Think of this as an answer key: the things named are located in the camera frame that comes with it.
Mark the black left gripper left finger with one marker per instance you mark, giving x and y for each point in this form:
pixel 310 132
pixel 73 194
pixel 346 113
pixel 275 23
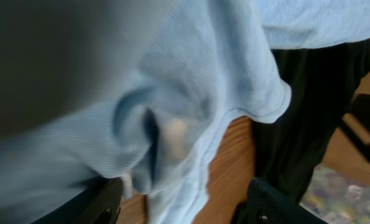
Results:
pixel 98 204

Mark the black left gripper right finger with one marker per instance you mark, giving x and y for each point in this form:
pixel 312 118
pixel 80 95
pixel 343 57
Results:
pixel 266 205

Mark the light blue t-shirt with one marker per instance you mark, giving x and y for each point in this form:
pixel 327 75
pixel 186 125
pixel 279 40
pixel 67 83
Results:
pixel 142 91

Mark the crumpled black garment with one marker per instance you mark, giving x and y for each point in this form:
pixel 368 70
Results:
pixel 323 83

